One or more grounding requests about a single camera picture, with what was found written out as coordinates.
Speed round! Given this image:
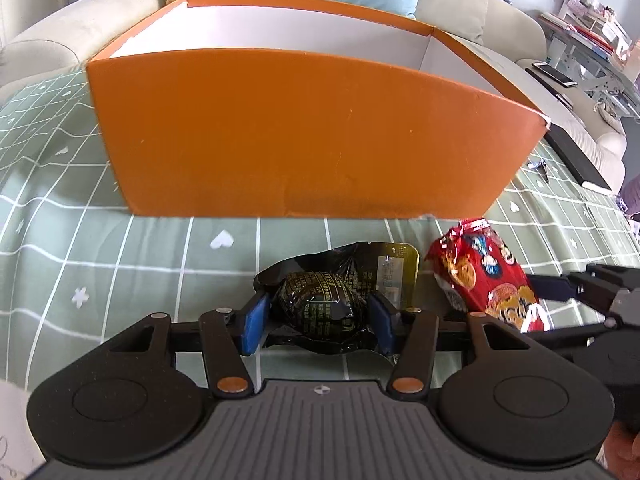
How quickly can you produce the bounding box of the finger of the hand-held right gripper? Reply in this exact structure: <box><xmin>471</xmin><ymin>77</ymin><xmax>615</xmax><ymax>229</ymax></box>
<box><xmin>527</xmin><ymin>272</ymin><xmax>583</xmax><ymax>304</ymax></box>
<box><xmin>547</xmin><ymin>322</ymin><xmax>621</xmax><ymax>342</ymax></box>

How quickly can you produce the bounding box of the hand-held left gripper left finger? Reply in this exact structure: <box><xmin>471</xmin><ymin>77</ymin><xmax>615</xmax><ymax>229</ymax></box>
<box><xmin>102</xmin><ymin>292</ymin><xmax>273</xmax><ymax>401</ymax></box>

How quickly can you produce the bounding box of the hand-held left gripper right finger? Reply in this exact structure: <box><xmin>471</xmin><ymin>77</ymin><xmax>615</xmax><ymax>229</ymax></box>
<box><xmin>367</xmin><ymin>291</ymin><xmax>550</xmax><ymax>401</ymax></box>

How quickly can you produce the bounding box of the black gold egg packet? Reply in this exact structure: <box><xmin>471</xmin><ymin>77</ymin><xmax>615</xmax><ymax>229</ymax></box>
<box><xmin>252</xmin><ymin>241</ymin><xmax>420</xmax><ymax>359</ymax></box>

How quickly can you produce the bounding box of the red snack bag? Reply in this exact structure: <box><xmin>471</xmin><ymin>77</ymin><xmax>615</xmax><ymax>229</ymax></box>
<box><xmin>425</xmin><ymin>217</ymin><xmax>553</xmax><ymax>334</ymax></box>

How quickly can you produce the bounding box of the orange cardboard box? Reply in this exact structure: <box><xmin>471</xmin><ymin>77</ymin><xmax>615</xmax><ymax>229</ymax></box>
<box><xmin>85</xmin><ymin>0</ymin><xmax>552</xmax><ymax>221</ymax></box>

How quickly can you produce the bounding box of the person's right hand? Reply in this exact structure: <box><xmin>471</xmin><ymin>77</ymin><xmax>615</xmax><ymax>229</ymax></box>
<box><xmin>612</xmin><ymin>427</ymin><xmax>640</xmax><ymax>472</ymax></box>

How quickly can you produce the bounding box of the purple cloth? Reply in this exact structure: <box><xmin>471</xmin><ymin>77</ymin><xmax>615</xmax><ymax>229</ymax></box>
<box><xmin>617</xmin><ymin>175</ymin><xmax>640</xmax><ymax>241</ymax></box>

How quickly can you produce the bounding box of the small metal clip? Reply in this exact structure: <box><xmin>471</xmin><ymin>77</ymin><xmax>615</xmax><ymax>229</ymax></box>
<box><xmin>525</xmin><ymin>159</ymin><xmax>551</xmax><ymax>183</ymax></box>

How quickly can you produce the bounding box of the black flat box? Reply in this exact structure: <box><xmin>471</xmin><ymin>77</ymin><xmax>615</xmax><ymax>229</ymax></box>
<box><xmin>542</xmin><ymin>124</ymin><xmax>614</xmax><ymax>196</ymax></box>

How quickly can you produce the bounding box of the green checked tablecloth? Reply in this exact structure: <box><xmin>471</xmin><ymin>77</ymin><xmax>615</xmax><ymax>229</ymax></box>
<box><xmin>0</xmin><ymin>67</ymin><xmax>640</xmax><ymax>411</ymax></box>

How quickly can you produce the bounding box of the black remote control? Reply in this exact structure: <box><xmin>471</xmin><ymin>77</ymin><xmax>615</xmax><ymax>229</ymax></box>
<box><xmin>525</xmin><ymin>66</ymin><xmax>575</xmax><ymax>110</ymax></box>

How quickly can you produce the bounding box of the smartphone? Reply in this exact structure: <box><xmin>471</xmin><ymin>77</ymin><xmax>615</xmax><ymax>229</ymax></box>
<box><xmin>531</xmin><ymin>60</ymin><xmax>579</xmax><ymax>89</ymax></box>

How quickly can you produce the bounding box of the white cluttered desk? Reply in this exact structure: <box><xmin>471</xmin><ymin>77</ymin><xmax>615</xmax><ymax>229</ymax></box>
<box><xmin>537</xmin><ymin>0</ymin><xmax>640</xmax><ymax>122</ymax></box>

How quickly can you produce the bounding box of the white paper sheet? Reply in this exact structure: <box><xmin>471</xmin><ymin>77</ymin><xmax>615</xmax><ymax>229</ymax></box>
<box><xmin>0</xmin><ymin>382</ymin><xmax>46</xmax><ymax>476</ymax></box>

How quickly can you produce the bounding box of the beige sofa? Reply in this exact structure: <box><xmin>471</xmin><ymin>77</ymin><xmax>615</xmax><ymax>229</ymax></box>
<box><xmin>0</xmin><ymin>0</ymin><xmax>628</xmax><ymax>196</ymax></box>

